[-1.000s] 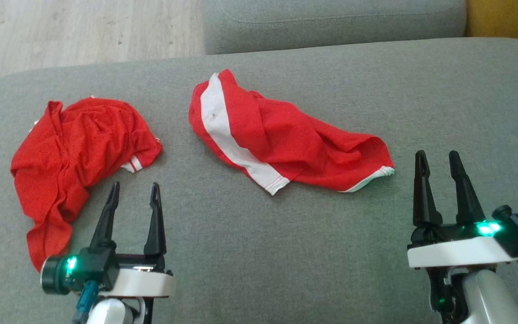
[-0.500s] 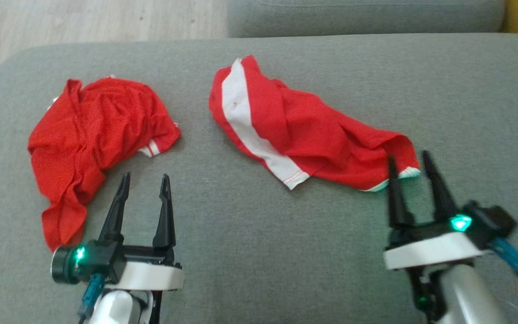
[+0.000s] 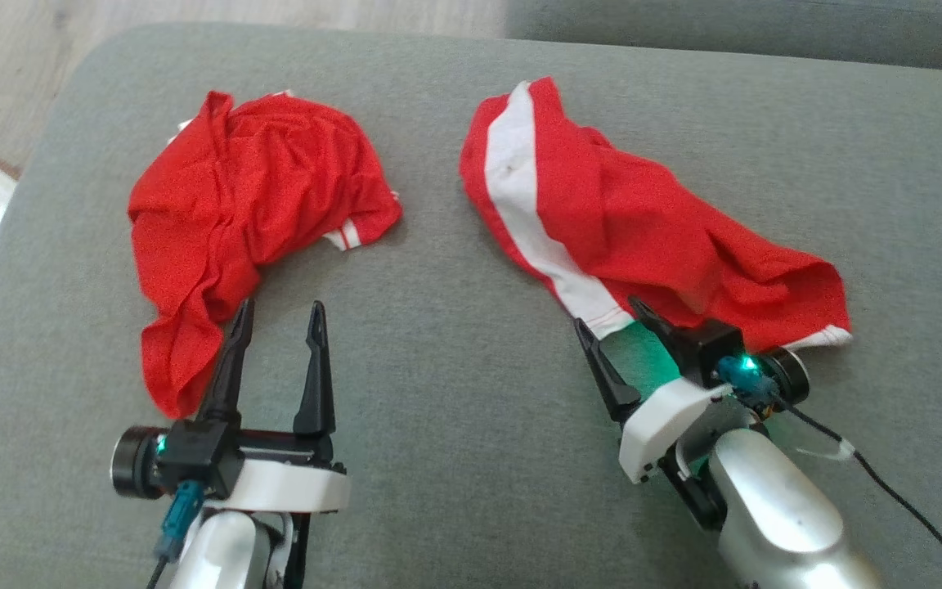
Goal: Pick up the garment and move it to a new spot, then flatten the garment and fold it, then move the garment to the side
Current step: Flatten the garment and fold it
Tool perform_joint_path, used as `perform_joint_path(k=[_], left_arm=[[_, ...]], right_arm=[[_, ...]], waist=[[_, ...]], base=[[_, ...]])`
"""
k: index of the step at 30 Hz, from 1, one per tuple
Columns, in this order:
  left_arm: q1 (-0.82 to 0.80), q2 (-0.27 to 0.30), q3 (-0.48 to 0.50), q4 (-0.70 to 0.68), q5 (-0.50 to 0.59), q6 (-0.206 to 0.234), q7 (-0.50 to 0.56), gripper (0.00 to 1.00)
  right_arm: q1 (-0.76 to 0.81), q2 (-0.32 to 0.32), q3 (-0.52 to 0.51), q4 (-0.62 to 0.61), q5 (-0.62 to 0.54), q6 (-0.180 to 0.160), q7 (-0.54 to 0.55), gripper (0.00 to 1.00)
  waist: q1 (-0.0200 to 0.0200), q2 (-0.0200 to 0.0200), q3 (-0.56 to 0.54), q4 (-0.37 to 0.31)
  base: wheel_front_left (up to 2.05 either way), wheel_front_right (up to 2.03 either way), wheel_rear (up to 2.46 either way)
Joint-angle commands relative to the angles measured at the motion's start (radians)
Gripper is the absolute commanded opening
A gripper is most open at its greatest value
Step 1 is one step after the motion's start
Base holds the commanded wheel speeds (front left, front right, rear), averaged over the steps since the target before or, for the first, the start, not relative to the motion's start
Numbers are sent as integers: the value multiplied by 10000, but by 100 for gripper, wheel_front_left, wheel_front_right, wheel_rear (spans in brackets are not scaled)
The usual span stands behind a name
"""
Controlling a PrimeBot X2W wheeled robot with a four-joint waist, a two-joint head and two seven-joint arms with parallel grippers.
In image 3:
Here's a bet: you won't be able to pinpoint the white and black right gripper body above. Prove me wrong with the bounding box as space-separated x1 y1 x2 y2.
618 380 733 485

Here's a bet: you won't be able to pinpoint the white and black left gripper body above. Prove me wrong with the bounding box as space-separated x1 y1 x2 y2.
208 429 351 515

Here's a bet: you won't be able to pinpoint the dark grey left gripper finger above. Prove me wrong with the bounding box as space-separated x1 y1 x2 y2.
195 298 256 426
293 300 336 436

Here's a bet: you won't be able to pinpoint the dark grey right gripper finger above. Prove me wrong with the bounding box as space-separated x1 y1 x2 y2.
628 296 689 361
574 317 642 424

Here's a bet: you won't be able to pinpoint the white cable tie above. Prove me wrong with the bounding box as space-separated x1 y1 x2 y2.
796 438 858 461

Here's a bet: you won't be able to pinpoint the right black cable, blue plug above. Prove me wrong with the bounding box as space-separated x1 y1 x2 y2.
716 356 942 589

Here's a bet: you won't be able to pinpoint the black cable, blue plug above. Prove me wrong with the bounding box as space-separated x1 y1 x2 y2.
716 356 942 589
146 481 207 589

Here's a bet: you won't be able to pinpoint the red shorts with white stripe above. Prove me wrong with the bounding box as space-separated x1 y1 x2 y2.
460 77 854 354

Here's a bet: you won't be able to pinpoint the large grey sofa seat cushion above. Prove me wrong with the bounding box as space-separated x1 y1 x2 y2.
0 23 942 589

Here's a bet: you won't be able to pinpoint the red jersey with white sleeves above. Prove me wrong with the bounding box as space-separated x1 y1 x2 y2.
128 90 403 420

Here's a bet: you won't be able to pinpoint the left black cable, blue plug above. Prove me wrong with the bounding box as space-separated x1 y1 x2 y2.
146 481 207 589

